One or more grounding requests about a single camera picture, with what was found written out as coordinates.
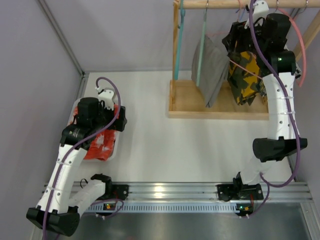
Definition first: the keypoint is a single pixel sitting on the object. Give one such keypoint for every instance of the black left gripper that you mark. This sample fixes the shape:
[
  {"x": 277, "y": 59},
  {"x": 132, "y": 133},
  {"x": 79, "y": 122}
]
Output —
[{"x": 121, "y": 118}]

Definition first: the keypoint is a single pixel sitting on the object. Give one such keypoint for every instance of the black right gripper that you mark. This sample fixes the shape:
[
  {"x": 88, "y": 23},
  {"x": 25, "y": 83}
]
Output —
[{"x": 231, "y": 40}]

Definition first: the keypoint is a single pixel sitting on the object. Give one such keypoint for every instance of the grey trousers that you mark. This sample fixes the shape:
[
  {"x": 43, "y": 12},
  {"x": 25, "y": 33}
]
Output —
[{"x": 214, "y": 69}]

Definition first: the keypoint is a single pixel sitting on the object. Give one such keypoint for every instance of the camouflage yellow trousers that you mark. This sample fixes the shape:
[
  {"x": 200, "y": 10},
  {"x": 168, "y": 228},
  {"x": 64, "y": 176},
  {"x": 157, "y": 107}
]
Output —
[{"x": 245, "y": 87}]

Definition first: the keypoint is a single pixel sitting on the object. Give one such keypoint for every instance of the pink wire hanger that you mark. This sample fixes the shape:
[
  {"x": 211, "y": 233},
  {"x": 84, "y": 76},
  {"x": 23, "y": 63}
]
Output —
[{"x": 241, "y": 6}]

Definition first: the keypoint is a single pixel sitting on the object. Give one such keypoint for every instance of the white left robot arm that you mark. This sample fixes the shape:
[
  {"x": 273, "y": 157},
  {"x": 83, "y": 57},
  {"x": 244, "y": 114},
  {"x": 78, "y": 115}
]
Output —
[{"x": 58, "y": 211}]

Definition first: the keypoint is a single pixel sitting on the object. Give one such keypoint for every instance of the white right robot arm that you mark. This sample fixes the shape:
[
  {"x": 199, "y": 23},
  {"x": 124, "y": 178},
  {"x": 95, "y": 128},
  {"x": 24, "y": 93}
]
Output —
[{"x": 283, "y": 139}]

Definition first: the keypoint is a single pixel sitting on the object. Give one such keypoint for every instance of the mint green hanger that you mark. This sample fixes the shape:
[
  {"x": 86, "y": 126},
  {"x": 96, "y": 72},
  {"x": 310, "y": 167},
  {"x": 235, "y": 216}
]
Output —
[{"x": 201, "y": 45}]

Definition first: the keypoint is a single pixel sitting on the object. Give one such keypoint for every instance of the teal plastic hanger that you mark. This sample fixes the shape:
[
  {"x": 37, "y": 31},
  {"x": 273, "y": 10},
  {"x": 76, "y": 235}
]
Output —
[{"x": 178, "y": 27}]

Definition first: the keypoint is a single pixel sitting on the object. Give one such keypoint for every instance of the pink plastic hanger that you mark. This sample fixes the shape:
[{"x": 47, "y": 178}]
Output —
[{"x": 302, "y": 51}]

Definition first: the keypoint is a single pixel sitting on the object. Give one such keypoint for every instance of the newspaper print trousers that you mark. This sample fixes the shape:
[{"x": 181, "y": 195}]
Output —
[{"x": 298, "y": 72}]

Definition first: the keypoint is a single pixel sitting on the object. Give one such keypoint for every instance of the orange white garment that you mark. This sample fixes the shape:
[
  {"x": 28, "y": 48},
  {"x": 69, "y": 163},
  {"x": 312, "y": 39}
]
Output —
[{"x": 103, "y": 145}]

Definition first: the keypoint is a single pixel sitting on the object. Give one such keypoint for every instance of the white plastic bin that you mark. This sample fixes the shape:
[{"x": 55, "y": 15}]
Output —
[{"x": 116, "y": 152}]

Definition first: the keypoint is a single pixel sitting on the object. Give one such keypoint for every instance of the wooden clothes rack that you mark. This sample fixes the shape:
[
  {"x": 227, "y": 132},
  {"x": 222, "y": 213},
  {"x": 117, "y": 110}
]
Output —
[{"x": 186, "y": 101}]

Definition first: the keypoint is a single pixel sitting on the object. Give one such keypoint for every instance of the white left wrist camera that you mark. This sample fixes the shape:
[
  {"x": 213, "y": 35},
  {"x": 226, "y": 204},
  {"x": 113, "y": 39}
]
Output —
[{"x": 107, "y": 95}]

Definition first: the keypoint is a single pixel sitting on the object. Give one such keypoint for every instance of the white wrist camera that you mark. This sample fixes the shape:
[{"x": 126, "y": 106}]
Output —
[
  {"x": 260, "y": 12},
  {"x": 107, "y": 95}
]

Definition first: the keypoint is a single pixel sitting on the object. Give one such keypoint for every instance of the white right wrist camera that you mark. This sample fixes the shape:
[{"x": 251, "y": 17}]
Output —
[{"x": 260, "y": 12}]

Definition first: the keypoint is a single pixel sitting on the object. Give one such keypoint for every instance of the aluminium mounting rail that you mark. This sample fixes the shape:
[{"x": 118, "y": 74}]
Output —
[{"x": 295, "y": 192}]

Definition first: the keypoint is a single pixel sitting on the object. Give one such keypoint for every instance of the slotted cable duct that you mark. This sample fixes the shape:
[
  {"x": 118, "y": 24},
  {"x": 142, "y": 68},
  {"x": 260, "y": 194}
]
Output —
[{"x": 166, "y": 207}]

